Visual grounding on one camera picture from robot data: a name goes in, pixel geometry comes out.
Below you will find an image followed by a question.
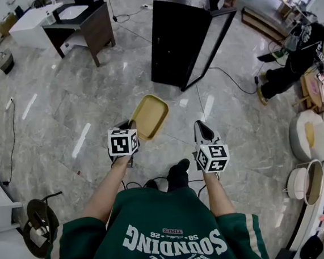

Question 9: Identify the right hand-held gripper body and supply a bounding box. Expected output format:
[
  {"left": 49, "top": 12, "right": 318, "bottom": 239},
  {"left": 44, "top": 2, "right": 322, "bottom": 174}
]
[{"left": 192, "top": 117, "right": 232, "bottom": 175}]

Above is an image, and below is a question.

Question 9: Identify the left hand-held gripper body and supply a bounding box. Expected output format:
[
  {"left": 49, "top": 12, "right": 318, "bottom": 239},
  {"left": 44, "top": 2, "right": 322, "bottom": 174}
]
[{"left": 106, "top": 119, "right": 142, "bottom": 170}]

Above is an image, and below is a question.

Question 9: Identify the yellow plastic tray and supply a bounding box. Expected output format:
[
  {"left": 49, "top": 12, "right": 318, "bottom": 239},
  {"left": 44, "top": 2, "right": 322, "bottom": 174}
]
[{"left": 127, "top": 92, "right": 172, "bottom": 143}]

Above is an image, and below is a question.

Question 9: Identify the person's right forearm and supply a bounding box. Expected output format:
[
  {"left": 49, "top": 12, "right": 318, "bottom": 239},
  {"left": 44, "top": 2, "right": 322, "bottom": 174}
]
[{"left": 202, "top": 169, "right": 236, "bottom": 218}]

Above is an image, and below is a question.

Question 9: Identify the person's left forearm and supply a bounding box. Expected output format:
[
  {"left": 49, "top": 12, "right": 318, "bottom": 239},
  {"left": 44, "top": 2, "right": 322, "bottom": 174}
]
[{"left": 76, "top": 154, "right": 139, "bottom": 227}]

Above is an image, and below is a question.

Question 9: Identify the person's right leg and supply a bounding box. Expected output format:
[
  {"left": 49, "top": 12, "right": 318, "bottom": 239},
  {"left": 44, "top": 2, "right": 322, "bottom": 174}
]
[{"left": 164, "top": 158, "right": 193, "bottom": 192}]

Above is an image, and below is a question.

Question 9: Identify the white round basket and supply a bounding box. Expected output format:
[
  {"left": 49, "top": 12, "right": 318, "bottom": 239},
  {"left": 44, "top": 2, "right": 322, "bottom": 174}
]
[{"left": 284, "top": 158, "right": 324, "bottom": 209}]

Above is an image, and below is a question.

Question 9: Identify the white round pouf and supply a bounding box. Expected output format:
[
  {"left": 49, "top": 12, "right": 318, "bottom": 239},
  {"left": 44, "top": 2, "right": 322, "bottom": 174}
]
[{"left": 286, "top": 107, "right": 324, "bottom": 164}]

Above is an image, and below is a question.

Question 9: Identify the person's green sweatshirt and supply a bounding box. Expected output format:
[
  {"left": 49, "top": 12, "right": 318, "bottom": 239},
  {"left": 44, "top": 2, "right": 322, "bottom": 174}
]
[{"left": 33, "top": 176, "right": 271, "bottom": 259}]

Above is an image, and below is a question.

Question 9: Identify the black round stool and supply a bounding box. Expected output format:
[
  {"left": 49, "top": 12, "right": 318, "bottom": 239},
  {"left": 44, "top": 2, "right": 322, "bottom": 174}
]
[{"left": 18, "top": 190, "right": 69, "bottom": 259}]

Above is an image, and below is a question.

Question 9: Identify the dark wooden desk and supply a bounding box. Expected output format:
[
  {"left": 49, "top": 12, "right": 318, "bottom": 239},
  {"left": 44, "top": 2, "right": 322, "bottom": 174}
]
[{"left": 40, "top": 0, "right": 118, "bottom": 73}]

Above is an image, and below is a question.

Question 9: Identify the small round wooden table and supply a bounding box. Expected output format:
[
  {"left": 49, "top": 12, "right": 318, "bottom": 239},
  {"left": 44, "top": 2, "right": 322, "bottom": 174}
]
[{"left": 288, "top": 67, "right": 324, "bottom": 114}]

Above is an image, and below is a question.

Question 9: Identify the white power strip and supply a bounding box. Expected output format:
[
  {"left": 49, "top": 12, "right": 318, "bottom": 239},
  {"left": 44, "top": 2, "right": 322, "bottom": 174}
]
[{"left": 3, "top": 96, "right": 16, "bottom": 111}]

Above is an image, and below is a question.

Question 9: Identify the white tray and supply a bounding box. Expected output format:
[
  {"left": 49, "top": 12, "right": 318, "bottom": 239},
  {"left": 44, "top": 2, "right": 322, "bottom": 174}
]
[{"left": 57, "top": 4, "right": 90, "bottom": 22}]

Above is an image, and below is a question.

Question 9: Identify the grey bag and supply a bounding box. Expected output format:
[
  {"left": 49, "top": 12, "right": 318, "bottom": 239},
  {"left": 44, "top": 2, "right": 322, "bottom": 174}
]
[{"left": 0, "top": 50, "right": 16, "bottom": 75}]

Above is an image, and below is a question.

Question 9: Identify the white counter block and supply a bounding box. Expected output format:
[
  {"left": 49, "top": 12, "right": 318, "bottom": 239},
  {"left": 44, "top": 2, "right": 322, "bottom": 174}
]
[{"left": 6, "top": 1, "right": 68, "bottom": 53}]

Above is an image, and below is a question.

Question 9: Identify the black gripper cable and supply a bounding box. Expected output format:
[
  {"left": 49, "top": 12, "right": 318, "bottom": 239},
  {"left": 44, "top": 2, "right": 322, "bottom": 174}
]
[{"left": 121, "top": 176, "right": 168, "bottom": 191}]

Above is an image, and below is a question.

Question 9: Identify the thin black cable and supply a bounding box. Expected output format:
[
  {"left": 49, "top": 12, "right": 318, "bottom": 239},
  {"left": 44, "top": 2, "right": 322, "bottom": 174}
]
[{"left": 208, "top": 62, "right": 259, "bottom": 99}]

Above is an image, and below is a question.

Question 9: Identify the black power strip cable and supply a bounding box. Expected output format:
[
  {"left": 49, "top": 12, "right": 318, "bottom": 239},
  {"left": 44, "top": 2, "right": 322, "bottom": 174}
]
[{"left": 0, "top": 100, "right": 23, "bottom": 186}]

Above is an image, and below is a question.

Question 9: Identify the low wooden frame bench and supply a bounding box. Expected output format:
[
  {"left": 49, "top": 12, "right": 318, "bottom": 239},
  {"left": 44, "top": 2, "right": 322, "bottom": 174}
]
[{"left": 239, "top": 2, "right": 293, "bottom": 46}]

